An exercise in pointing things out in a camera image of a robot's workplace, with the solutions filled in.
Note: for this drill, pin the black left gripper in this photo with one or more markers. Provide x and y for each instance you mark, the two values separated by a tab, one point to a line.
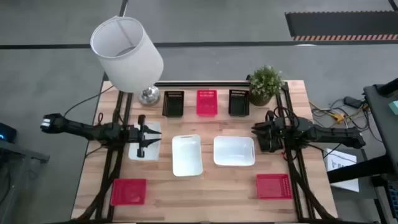
141	137

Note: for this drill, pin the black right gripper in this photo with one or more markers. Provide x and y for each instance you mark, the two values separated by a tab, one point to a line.
275	137

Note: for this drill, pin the black slotted plastic basket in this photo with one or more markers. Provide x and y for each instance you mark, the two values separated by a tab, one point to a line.
173	105
238	104

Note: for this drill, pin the red slotted plastic basket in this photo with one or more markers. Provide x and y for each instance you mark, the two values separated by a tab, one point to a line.
206	104
273	186
128	192

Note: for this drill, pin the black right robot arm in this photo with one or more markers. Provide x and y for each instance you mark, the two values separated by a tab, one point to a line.
335	134

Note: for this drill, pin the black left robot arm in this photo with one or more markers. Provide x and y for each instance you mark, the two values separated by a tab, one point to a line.
81	129

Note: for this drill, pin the green potted plant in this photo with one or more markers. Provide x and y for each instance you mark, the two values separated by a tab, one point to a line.
264	84

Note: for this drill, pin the silver lamp with white shade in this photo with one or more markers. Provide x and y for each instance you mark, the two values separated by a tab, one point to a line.
127	53

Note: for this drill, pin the white paper sheet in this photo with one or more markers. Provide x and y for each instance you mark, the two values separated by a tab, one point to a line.
340	169

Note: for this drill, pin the black power adapter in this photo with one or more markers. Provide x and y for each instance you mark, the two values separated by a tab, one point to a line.
352	102

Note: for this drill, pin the black side table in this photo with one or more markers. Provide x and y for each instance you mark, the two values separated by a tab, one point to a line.
382	124

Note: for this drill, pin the dark grey side stand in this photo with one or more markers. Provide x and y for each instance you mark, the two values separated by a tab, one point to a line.
28	154

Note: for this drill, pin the black hazard-striped floor mat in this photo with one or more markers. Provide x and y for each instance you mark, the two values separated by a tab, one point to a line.
342	23

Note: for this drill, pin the teal box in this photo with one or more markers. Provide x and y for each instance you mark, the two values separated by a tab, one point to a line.
394	107

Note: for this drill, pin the black device with blue light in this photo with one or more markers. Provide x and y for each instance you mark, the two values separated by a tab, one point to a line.
7	132

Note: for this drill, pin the blue crate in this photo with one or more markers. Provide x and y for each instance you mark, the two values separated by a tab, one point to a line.
393	197

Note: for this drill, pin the black rear frame rail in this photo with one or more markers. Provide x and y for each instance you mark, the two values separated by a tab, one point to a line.
202	83

